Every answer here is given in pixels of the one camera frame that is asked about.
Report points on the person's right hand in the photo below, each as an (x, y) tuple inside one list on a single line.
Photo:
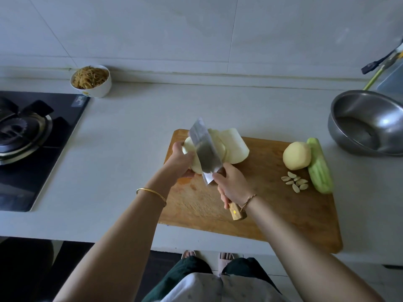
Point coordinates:
[(234, 185)]

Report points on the person's left hand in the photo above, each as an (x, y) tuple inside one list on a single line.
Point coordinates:
[(178, 165)]

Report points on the pale green cabbage vegetable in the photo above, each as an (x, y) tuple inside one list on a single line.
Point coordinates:
[(196, 165)]

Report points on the pile of white diced vegetable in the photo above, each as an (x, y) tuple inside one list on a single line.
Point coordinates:
[(235, 147)]

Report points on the pile of garlic cloves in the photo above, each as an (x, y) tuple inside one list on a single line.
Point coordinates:
[(294, 181)]

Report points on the peeled yellow potato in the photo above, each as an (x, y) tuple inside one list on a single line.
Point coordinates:
[(296, 156)]

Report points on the peeled green cucumber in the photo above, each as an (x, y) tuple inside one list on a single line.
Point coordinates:
[(320, 166)]

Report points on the person's left forearm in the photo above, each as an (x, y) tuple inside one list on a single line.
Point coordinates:
[(113, 251)]

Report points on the person's right forearm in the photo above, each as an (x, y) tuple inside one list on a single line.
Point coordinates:
[(308, 258)]

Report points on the person's right foot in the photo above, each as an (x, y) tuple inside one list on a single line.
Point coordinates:
[(225, 257)]

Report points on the person's foot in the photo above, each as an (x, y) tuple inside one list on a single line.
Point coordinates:
[(225, 257), (188, 254)]

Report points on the person's left foot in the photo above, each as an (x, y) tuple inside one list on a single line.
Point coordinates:
[(188, 254)]

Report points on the gold bangle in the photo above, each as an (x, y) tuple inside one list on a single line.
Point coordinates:
[(151, 193)]

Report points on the wooden cutting board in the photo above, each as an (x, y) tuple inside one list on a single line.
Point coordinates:
[(201, 217)]

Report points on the dark green trousers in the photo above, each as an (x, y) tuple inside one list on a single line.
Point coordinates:
[(176, 273)]

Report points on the white patterned garment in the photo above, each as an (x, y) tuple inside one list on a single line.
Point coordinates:
[(220, 291)]

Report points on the white bowl of noodles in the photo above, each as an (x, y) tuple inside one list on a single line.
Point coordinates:
[(90, 79)]

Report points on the black gas stove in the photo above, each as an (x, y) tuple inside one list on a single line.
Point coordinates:
[(41, 157)]

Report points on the deep stainless steel bowl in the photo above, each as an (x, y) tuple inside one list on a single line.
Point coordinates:
[(381, 116)]

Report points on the light blue plastic board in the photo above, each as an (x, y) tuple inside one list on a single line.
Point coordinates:
[(395, 78)]

